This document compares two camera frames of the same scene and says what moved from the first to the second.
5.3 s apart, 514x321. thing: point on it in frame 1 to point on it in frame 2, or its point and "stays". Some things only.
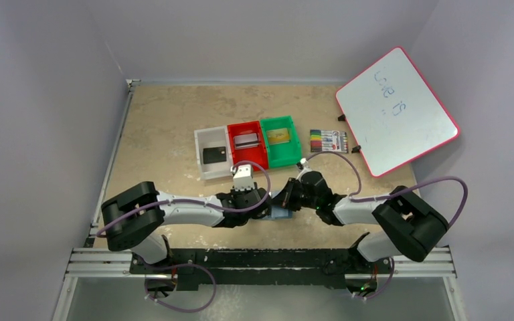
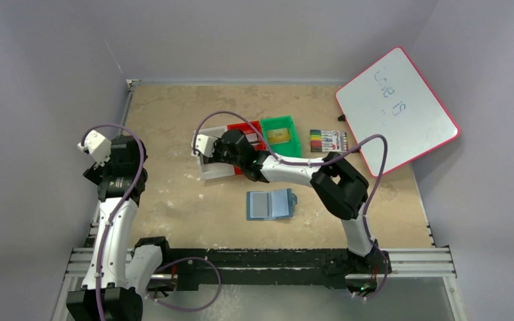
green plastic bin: (281, 142) stays
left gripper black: (260, 199) to (94, 173)
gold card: (278, 136) stays
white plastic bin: (214, 153) stays
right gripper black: (290, 192) to (215, 157)
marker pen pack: (330, 140) stays
